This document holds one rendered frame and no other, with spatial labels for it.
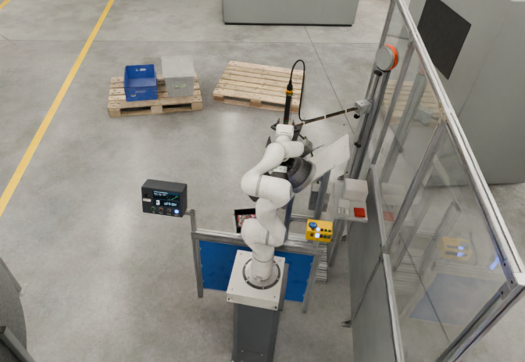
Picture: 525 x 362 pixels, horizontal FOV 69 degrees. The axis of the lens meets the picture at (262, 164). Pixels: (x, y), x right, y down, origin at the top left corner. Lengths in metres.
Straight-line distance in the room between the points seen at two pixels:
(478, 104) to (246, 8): 4.96
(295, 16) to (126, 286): 6.02
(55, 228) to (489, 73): 4.17
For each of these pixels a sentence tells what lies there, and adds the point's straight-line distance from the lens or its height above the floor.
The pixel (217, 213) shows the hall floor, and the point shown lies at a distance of 3.92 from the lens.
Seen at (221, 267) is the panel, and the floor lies 0.47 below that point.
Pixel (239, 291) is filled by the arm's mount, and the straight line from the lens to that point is 2.23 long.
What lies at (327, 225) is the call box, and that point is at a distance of 2.50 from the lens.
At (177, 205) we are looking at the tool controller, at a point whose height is 1.16.
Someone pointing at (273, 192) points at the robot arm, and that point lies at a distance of 1.62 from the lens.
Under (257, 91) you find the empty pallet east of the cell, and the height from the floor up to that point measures 0.14.
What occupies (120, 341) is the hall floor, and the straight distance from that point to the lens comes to 3.34.
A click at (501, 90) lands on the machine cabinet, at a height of 1.27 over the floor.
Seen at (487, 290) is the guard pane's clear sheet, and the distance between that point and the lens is 1.48.
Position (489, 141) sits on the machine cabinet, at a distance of 4.52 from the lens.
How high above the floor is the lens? 2.95
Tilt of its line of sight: 42 degrees down
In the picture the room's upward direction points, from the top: 4 degrees clockwise
